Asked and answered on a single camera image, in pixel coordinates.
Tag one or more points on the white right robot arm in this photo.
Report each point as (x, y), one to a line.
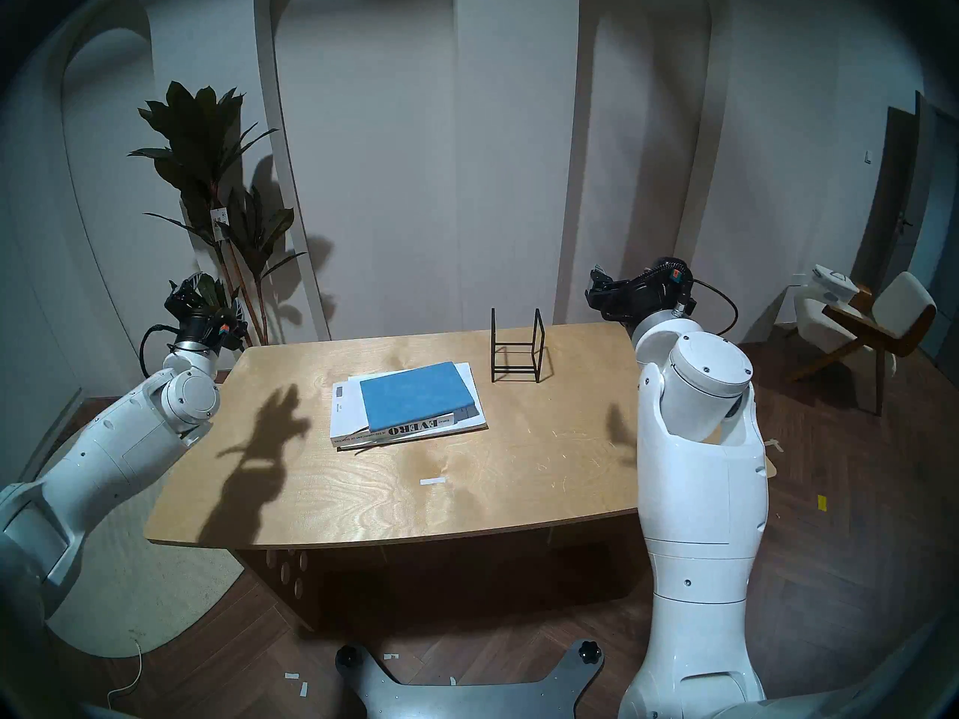
(697, 500)

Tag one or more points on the tall dark green plant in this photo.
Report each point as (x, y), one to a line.
(198, 126)

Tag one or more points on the grey door panel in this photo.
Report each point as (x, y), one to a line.
(936, 246)

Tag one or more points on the white box on armchair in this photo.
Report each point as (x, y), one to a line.
(835, 284)

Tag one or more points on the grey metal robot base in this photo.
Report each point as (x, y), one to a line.
(449, 702)

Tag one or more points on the thick white EVERO book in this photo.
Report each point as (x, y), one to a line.
(345, 410)

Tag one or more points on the blue book with ribbon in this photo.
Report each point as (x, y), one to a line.
(412, 395)

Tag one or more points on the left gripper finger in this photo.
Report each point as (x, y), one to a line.
(234, 300)
(197, 284)

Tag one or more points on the white plant label tag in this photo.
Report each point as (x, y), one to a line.
(220, 223)

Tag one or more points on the round cream rug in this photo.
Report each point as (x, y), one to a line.
(150, 575)

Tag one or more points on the black base knob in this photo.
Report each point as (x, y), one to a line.
(590, 652)
(349, 657)

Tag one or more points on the large thin white book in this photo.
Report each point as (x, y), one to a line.
(468, 373)

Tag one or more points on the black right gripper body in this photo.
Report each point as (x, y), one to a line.
(644, 290)

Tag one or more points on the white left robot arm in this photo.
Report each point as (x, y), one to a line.
(112, 455)

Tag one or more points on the white wooden-frame armchair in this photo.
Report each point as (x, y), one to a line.
(903, 298)

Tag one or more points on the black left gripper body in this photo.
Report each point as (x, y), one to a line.
(202, 317)

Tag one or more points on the dark brown open door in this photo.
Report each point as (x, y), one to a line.
(888, 201)

